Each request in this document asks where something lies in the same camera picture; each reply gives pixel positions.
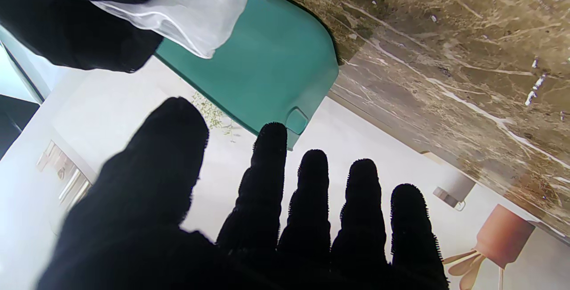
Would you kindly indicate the terracotta utensil pot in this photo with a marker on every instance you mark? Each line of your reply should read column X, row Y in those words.
column 503, row 236

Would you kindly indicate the teal plastic basket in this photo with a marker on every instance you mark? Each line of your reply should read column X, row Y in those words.
column 267, row 67

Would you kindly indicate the translucent white disposable glove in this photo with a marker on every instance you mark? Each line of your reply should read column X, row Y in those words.
column 191, row 5

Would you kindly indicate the black backdrop panel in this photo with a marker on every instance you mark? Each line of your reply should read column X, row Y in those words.
column 13, row 120

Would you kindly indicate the grey mug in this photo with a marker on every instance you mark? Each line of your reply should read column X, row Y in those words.
column 458, row 185

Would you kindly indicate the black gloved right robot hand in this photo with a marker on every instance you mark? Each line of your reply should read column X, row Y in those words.
column 67, row 22

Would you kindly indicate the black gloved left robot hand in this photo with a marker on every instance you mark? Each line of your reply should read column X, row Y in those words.
column 156, row 236

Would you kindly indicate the translucent white diffuser panel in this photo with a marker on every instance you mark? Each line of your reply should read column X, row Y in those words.
column 26, row 71

